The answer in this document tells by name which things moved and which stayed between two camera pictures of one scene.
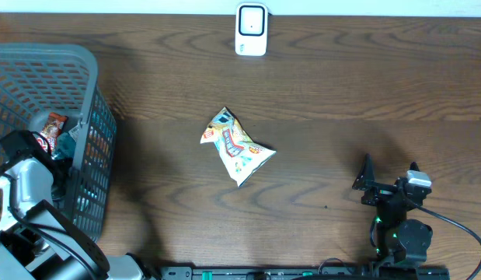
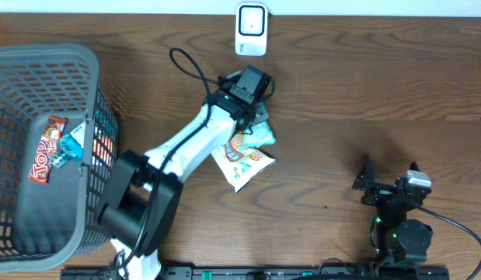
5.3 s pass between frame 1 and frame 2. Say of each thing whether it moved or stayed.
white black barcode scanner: stayed
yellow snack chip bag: moved
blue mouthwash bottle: moved
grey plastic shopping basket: stayed
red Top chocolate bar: stayed
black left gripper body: moved
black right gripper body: stayed
